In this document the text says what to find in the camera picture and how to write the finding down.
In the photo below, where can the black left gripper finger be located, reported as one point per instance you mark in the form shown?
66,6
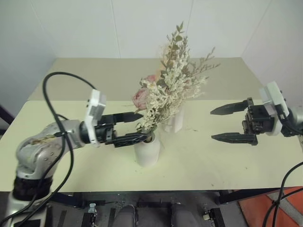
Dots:
127,117
132,139

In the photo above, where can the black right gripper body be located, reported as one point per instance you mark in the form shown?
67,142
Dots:
259,119

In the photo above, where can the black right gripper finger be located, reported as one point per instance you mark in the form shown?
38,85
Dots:
236,138
233,108

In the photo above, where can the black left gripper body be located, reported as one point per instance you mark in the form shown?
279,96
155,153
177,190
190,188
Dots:
105,133

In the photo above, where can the pink and white dried bouquet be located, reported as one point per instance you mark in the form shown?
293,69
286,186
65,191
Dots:
156,104

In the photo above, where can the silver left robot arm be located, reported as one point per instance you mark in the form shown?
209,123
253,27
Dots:
35,151

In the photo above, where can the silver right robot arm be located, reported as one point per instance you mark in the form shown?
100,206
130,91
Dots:
296,117

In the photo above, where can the round white vase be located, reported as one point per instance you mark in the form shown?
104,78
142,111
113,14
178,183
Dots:
148,152

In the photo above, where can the faceted white vase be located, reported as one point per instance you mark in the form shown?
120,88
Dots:
176,121

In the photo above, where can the tall green purple dried bouquet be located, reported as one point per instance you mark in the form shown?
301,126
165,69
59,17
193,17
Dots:
176,47

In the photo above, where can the orange floor mat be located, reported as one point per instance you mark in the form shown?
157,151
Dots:
291,208

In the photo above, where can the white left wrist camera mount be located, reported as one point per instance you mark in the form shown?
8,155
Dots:
94,111

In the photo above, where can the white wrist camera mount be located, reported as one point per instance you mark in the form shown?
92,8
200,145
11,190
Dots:
94,111
274,94

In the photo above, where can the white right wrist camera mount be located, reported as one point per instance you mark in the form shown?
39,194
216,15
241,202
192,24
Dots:
274,94

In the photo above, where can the black table frame bar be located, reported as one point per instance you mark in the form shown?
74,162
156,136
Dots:
142,195

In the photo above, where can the black rail with metal latch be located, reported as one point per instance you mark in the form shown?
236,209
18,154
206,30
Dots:
213,218
92,214

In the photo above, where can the black side frame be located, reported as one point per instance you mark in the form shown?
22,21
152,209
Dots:
4,118

